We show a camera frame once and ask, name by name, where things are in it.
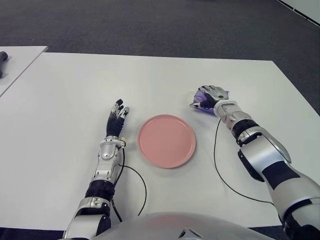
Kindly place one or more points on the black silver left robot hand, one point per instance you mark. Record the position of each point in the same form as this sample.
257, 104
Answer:
115, 125

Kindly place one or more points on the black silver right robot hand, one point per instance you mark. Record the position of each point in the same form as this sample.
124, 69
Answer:
212, 93

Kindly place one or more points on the purple tissue paper pack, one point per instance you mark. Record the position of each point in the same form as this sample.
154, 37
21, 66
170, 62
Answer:
207, 111

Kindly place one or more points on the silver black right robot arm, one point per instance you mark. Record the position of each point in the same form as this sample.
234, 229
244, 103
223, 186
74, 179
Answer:
265, 155

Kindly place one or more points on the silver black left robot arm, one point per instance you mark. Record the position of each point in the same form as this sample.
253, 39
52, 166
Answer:
107, 152

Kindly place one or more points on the pink round plate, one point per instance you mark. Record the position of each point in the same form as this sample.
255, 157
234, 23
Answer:
167, 141

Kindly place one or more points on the silver robot torso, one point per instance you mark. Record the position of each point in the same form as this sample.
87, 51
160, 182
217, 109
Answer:
160, 227

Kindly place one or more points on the white neighbouring table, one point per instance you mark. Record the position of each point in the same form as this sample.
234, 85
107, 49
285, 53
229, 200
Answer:
22, 60

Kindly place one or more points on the black curved object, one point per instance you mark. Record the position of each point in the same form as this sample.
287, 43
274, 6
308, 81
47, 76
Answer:
3, 57

